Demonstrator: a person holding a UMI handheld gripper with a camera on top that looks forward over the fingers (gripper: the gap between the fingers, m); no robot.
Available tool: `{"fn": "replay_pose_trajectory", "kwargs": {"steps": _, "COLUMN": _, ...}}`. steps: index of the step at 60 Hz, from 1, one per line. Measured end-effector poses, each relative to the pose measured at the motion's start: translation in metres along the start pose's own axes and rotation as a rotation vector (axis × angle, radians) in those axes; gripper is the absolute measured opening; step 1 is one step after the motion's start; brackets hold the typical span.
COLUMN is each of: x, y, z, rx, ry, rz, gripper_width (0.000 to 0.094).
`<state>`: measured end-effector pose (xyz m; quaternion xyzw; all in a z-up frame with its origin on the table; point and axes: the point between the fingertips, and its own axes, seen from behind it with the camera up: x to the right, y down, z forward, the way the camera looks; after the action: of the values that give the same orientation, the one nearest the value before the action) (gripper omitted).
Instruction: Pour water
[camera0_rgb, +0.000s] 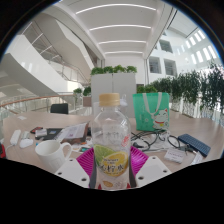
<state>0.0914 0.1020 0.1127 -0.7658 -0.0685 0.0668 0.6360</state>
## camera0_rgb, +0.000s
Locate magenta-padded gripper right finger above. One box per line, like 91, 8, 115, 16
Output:
129, 145, 173, 188

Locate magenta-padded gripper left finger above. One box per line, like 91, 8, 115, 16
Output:
54, 147, 98, 190

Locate clear lemon drink bottle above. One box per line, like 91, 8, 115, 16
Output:
91, 92, 132, 191

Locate white labelled box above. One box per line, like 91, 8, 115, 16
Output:
163, 147, 187, 165

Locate colourful sticker sheet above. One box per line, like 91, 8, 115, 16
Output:
71, 142, 93, 153

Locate white ceramic mug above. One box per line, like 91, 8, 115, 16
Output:
34, 139, 74, 173

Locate open printed booklet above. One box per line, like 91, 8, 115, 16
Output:
56, 121, 91, 143

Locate black notebook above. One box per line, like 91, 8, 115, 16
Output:
42, 127, 65, 141

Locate clear plastic packet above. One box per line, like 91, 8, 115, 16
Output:
189, 151, 205, 166

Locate white card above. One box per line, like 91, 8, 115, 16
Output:
34, 128, 48, 138

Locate white computer mouse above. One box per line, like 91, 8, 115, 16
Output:
18, 138, 35, 150

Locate black and red phone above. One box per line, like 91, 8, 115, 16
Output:
29, 126, 45, 135

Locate green cat-print tote bag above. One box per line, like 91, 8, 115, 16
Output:
132, 91, 171, 132

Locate black chair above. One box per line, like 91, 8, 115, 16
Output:
49, 103, 70, 115

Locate white power strip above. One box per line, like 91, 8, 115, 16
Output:
9, 128, 22, 147

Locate clear shaker bottle white lid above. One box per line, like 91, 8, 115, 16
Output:
119, 94, 130, 118

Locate red and black object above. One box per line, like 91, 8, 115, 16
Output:
0, 142, 7, 160

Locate small potted plants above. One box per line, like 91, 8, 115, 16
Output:
72, 86, 93, 108

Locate row of green trees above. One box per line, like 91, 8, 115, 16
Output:
136, 62, 224, 128

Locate group of ceiling light strips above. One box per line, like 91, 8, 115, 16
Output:
75, 2, 158, 56

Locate tangled black cables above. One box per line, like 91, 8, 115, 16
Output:
130, 129, 188, 153

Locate white planter wall with greenery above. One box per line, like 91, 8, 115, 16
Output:
90, 64, 139, 118

